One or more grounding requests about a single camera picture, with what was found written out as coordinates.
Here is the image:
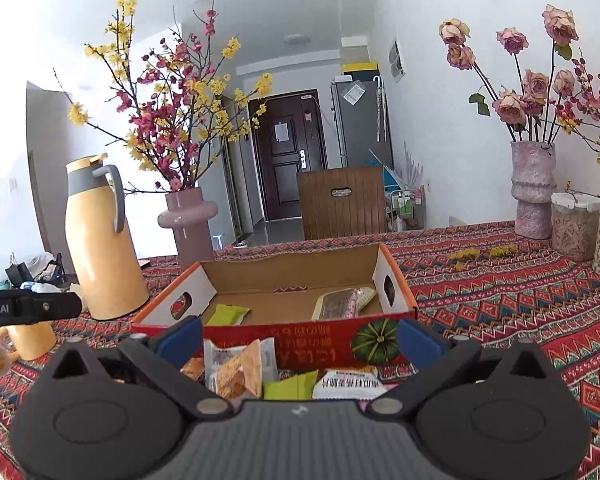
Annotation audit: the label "dark brown door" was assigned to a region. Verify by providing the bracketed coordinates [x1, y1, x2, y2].
[248, 91, 328, 222]

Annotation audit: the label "red pumpkin print cardboard box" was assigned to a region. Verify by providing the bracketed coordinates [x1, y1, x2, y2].
[131, 242, 418, 373]

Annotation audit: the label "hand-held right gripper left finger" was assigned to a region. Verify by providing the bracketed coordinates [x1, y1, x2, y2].
[37, 316, 233, 420]

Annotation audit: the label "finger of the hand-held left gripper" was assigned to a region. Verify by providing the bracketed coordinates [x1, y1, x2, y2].
[11, 291, 84, 323]

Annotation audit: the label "mottled pink tall vase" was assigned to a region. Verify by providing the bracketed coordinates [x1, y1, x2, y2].
[510, 141, 557, 240]

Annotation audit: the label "yellow thermos jug grey handle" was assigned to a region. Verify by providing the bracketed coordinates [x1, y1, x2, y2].
[64, 152, 151, 321]

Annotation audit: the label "clear jar white lid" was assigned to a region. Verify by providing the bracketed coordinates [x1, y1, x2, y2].
[551, 192, 600, 262]

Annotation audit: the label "clear orange cracker packet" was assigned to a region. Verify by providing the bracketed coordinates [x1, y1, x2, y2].
[203, 338, 279, 400]

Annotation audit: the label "pink ringed vase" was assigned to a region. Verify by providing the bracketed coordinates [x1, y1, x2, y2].
[157, 187, 220, 271]

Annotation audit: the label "striped beige snack packet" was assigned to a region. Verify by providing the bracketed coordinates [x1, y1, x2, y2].
[311, 287, 376, 321]

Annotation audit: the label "grey refrigerator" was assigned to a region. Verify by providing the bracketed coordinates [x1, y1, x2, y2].
[330, 74, 395, 171]

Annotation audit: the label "yellow mug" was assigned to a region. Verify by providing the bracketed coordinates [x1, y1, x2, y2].
[0, 321, 57, 362]

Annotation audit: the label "small pink and yellow blossoms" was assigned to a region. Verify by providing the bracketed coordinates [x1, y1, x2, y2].
[555, 57, 600, 176]

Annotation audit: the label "white plastic bag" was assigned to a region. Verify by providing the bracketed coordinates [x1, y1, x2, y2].
[25, 252, 56, 281]

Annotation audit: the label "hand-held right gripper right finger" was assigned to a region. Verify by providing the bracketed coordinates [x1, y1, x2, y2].
[365, 317, 561, 420]

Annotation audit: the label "yellow and pink blossom branches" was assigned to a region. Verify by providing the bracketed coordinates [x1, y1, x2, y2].
[52, 0, 276, 196]

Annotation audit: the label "black bag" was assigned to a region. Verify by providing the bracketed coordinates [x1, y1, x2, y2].
[5, 255, 63, 286]

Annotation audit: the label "white storage cart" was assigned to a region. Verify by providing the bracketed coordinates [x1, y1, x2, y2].
[385, 185, 427, 233]

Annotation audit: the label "yellow box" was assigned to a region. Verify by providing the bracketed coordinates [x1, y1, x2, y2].
[341, 61, 379, 81]

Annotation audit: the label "white folded umbrella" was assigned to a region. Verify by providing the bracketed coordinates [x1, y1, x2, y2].
[372, 75, 387, 142]

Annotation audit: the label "fallen yellow petals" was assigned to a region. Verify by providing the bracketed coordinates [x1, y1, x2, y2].
[450, 246, 518, 271]

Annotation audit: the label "wooden chair back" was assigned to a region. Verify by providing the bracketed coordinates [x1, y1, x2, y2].
[296, 166, 387, 241]

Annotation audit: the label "small orange snack packet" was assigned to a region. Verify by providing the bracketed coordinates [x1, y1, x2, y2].
[180, 357, 206, 382]

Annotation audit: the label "white red lettered snack packet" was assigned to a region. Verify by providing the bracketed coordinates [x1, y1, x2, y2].
[312, 367, 381, 401]

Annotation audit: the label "pale dried grass bundle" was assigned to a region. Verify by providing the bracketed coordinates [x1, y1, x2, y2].
[400, 141, 427, 190]

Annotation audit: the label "dried pink roses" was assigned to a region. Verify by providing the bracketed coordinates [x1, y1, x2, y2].
[439, 4, 581, 143]

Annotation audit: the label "green snack packet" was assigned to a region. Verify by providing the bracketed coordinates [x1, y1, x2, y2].
[262, 371, 321, 401]
[205, 305, 251, 326]

